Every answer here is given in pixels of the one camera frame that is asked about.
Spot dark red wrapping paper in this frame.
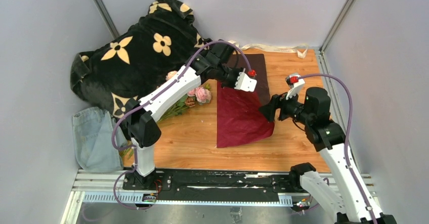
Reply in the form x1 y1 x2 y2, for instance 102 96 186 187
217 54 275 148

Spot pink fake flower stem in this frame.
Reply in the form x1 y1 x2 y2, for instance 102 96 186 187
160 86 212 120
165 71 177 81

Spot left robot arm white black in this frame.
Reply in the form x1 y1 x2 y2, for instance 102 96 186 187
119 40 256 190

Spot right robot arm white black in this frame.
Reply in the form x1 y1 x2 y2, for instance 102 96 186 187
259 87 396 223

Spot black blanket cream flowers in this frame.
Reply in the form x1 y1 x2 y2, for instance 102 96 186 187
70 0 207 118

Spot cream ribbon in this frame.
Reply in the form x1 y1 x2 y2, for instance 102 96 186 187
228 40 309 59

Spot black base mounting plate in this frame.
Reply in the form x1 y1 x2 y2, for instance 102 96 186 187
122 168 308 202

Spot light blue denim cloth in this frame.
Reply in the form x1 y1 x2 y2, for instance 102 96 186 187
72 107 124 173

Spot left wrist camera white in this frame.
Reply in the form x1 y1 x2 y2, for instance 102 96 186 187
234 72 257 92

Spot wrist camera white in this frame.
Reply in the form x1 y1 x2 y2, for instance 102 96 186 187
285 73 305 100
234 72 257 92

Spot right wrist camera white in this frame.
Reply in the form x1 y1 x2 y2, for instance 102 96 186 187
285 73 305 100

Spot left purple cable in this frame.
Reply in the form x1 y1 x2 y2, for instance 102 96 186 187
111 40 257 211

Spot aluminium frame rail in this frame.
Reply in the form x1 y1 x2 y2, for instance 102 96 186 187
61 164 394 223

